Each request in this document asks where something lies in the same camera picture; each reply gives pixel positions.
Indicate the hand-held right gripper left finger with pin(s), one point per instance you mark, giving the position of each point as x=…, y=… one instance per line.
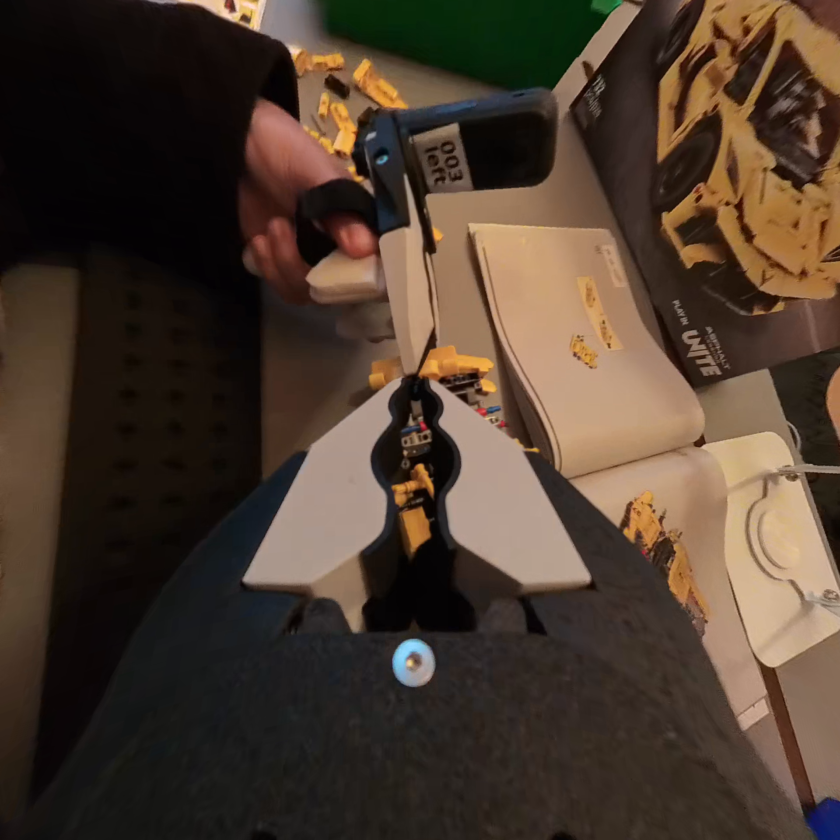
x=321, y=518

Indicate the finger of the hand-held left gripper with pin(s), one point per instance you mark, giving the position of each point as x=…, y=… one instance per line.
x=410, y=295

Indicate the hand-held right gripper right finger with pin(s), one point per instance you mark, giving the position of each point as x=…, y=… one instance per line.
x=518, y=518

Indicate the yellow toy brick car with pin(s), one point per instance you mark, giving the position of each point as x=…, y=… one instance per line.
x=453, y=361

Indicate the person's left forearm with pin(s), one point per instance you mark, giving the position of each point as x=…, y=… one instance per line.
x=118, y=118

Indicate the grey desk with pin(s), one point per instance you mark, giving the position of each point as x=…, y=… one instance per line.
x=577, y=197

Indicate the person's left hand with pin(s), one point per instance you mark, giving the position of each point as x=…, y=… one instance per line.
x=282, y=170

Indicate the green plastic storage bin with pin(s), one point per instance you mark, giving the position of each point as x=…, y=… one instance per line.
x=472, y=33

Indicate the white instruction booklet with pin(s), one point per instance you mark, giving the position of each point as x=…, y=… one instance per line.
x=590, y=394

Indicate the loose yellow brick panels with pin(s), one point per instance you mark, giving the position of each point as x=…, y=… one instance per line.
x=341, y=124

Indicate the dark perforated panel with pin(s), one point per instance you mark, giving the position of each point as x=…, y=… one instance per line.
x=151, y=426

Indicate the toy car set box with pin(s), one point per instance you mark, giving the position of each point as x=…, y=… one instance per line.
x=722, y=197

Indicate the colourful printed leaflet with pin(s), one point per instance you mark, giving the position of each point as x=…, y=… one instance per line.
x=239, y=10

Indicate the brown wooden strip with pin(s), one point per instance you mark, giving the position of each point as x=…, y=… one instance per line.
x=791, y=735

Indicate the blue plastic bin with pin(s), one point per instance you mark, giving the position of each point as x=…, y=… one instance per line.
x=828, y=820

